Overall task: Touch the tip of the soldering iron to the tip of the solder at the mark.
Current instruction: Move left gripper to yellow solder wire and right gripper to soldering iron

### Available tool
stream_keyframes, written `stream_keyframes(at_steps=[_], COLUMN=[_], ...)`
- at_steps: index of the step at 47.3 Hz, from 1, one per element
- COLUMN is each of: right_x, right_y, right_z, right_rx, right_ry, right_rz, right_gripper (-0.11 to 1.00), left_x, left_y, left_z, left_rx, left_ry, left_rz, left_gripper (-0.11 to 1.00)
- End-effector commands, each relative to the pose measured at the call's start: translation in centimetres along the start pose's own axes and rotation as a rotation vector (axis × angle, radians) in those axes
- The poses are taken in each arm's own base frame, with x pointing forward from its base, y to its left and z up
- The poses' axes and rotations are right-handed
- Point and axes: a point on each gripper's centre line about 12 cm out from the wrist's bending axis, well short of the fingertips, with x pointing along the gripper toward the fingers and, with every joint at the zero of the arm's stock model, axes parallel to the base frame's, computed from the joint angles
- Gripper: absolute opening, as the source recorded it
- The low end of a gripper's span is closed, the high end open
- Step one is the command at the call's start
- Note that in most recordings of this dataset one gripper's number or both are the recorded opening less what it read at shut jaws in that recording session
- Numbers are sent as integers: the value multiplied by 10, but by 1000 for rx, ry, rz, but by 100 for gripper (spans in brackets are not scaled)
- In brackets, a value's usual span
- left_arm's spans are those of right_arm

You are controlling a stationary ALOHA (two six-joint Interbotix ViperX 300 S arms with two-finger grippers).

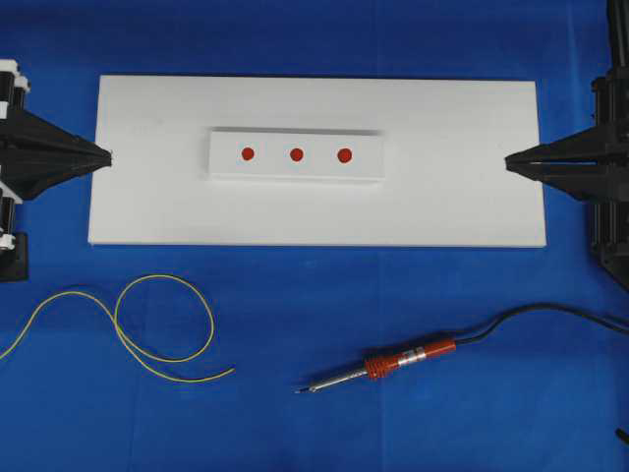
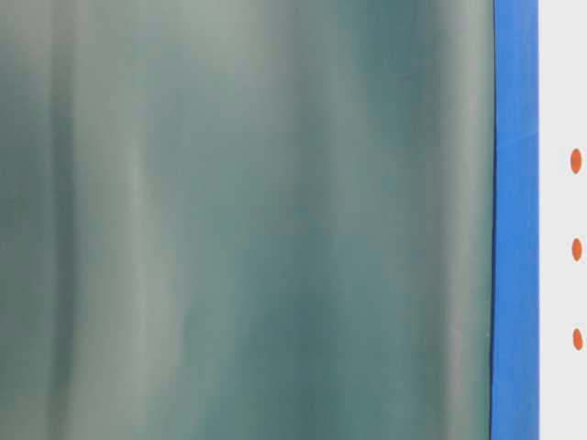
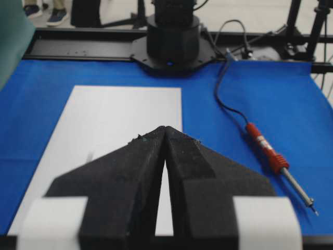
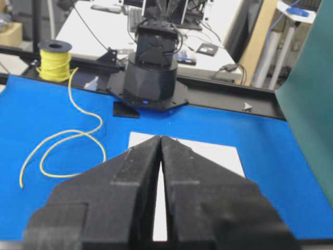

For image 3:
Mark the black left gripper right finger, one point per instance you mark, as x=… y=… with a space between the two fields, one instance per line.
x=202 y=184

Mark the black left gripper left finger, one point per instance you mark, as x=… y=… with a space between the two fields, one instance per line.
x=123 y=189

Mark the red soldering iron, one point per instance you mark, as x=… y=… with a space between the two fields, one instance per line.
x=278 y=164

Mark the white paper sheet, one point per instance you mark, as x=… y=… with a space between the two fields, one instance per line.
x=97 y=120

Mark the blue table cloth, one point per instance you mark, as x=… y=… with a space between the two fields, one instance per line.
x=280 y=98

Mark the black tripod stand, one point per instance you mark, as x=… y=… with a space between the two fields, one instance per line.
x=302 y=45

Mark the blue shoes of person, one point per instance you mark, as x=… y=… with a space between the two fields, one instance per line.
x=57 y=17

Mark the green curtain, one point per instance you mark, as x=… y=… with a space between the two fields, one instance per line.
x=16 y=34

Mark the black table frame rail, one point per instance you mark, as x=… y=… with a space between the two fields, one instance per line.
x=86 y=44

